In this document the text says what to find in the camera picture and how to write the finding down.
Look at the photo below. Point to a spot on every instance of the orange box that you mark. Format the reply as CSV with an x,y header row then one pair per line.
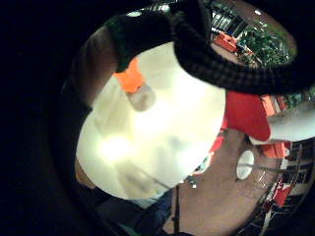
x,y
226,42

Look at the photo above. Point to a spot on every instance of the red and white santa hat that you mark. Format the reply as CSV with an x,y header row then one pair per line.
x,y
246,114

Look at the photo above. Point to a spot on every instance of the green plant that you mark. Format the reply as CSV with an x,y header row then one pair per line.
x,y
267,46

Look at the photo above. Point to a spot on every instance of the orange tag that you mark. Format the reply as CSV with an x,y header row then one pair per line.
x,y
131,80

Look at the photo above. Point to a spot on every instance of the white cup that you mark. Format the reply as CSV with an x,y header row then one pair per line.
x,y
245,165

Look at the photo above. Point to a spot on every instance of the red chair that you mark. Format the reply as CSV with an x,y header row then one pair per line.
x,y
282,195

